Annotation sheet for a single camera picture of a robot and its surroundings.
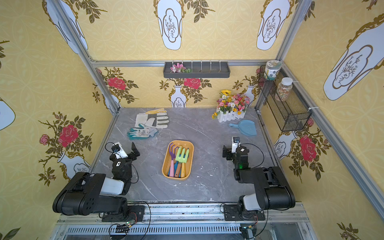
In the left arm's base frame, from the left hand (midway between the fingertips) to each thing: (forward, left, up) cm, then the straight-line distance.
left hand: (119, 147), depth 86 cm
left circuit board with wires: (-38, -9, -11) cm, 40 cm away
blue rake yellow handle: (-14, -37, -8) cm, 40 cm away
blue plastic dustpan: (+21, -82, -10) cm, 85 cm away
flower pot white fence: (+26, -68, +5) cm, 73 cm away
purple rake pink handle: (-1, -30, -9) cm, 31 cm away
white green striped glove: (+29, -17, -11) cm, 35 cm away
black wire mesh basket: (+8, -96, +17) cm, 98 cm away
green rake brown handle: (-5, -35, -8) cm, 36 cm away
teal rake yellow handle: (-8, -32, -8) cm, 34 cm away
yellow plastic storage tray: (-7, -40, -9) cm, 41 cm away
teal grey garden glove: (+18, -6, -12) cm, 22 cm away
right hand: (+3, -69, -5) cm, 69 cm away
